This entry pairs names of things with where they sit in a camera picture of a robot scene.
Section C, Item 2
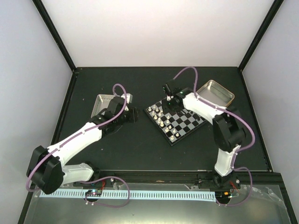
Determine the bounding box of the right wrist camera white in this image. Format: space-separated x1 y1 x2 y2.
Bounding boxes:
163 79 182 97

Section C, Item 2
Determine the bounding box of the left circuit board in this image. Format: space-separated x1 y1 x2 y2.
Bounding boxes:
85 189 102 196

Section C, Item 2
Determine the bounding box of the circuit board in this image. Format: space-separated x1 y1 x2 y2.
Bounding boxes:
85 189 102 196
215 191 240 199

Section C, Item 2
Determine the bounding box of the right circuit board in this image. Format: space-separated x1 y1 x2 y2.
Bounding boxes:
215 191 240 199

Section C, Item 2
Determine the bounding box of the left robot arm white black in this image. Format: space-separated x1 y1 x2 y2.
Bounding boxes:
26 94 138 195

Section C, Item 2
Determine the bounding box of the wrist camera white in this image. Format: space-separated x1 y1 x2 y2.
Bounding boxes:
121 93 133 111
163 79 182 97

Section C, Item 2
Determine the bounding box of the checkered chess board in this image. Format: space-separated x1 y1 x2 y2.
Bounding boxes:
143 100 206 146

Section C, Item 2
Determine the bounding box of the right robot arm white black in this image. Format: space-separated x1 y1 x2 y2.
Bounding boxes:
162 84 246 188

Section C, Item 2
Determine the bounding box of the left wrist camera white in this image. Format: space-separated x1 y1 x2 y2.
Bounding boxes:
121 93 133 111

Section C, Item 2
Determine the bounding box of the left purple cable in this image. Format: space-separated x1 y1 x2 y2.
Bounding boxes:
25 84 131 208

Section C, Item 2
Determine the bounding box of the gold tin box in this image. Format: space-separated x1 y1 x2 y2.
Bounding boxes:
196 80 235 107

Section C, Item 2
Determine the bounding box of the black mounting rail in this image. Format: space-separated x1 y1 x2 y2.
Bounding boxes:
65 169 285 189

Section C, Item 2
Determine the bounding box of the silver tin tray pink rim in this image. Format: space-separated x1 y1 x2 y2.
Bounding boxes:
91 94 115 118

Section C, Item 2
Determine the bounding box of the black chess pieces row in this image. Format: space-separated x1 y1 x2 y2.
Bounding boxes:
182 109 204 122

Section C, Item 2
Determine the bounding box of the light blue slotted cable duct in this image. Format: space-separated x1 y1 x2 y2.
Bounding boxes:
39 189 216 202

